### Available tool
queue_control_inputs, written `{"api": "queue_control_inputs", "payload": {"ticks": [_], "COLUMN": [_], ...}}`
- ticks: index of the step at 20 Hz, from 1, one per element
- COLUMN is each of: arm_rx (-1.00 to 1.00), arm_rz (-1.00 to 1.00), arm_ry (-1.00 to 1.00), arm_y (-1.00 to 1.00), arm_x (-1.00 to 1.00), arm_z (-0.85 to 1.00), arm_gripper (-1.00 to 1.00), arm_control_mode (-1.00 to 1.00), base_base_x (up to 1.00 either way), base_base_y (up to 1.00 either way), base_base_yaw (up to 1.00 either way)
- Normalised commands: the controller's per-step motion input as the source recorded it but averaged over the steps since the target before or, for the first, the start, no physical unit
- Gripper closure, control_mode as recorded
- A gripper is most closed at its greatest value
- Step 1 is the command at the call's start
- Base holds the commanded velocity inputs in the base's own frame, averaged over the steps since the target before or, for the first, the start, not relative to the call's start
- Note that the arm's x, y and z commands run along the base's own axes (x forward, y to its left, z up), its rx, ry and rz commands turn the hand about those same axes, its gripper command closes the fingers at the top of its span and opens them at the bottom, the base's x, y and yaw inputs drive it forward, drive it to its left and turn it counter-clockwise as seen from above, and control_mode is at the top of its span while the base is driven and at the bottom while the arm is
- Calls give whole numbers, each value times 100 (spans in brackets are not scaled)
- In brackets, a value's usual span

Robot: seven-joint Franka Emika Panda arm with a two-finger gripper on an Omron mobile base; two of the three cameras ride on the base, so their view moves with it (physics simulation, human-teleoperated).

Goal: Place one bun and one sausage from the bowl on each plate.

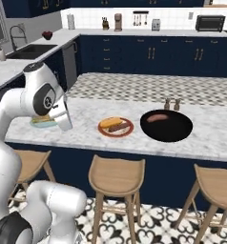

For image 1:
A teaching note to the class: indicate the brown sausage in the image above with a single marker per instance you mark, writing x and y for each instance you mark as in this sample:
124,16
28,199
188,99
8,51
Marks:
119,127

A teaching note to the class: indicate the pale green plate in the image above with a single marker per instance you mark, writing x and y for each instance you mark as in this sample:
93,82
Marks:
42,124

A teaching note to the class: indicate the navy sink cupboard run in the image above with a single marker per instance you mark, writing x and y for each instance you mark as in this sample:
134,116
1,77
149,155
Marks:
57,68

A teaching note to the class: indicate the navy lower cupboard run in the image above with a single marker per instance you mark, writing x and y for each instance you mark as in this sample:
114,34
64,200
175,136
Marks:
169,57

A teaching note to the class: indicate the dark red bowl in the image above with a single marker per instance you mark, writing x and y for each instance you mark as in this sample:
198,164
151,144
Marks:
47,35

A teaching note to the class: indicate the steel dishwasher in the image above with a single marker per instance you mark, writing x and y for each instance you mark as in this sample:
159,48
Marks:
69,65

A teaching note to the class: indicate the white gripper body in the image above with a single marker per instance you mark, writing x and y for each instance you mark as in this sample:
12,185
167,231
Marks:
64,118

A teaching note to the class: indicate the knife block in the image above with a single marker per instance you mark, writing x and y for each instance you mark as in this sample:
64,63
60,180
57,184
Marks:
105,24

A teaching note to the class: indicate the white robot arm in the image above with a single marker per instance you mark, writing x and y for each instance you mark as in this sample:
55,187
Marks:
10,108

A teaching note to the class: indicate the wooden wall shelf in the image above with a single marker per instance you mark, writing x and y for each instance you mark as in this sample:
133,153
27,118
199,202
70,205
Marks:
217,5

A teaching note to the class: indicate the pink sausage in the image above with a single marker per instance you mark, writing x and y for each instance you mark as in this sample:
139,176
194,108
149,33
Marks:
157,117

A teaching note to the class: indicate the grey wall socket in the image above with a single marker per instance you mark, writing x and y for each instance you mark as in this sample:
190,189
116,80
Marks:
190,15

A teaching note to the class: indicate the red plate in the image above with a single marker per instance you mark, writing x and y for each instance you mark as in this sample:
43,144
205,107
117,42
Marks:
103,131

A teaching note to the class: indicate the black toaster oven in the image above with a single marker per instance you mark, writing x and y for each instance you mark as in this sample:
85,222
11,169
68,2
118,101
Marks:
210,23

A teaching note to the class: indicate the dark sink basin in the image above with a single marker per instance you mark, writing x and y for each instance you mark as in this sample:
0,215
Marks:
32,50

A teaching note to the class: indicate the brown coffee machine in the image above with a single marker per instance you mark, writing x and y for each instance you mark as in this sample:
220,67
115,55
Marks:
118,22

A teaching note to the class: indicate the brown pepper shaker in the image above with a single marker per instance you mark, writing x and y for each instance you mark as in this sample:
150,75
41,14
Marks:
167,103
177,104

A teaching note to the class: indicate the white paper towel roll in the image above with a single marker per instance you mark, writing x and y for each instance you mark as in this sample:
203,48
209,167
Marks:
71,21

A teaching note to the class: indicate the navy kitchen island cabinet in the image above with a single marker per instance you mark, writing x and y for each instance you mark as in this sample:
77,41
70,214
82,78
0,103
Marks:
169,181

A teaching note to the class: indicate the navy upper cupboard run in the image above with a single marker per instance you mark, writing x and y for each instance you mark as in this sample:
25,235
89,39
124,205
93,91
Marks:
86,4

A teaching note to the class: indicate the wooden bar stool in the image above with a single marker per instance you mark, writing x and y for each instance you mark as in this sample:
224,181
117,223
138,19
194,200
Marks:
218,187
117,174
31,162

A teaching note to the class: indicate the black bowl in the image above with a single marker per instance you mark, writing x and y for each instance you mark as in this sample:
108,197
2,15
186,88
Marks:
169,128

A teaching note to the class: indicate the white soap dispenser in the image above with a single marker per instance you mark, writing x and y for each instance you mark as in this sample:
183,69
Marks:
1,54

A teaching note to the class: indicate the dark curved tap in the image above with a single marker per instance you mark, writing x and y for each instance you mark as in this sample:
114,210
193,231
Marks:
14,35

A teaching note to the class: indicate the yellow bun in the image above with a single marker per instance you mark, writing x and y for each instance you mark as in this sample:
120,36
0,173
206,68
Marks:
110,122
41,118

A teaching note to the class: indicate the rail with hanging tools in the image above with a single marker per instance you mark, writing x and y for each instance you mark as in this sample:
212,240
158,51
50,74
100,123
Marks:
140,18

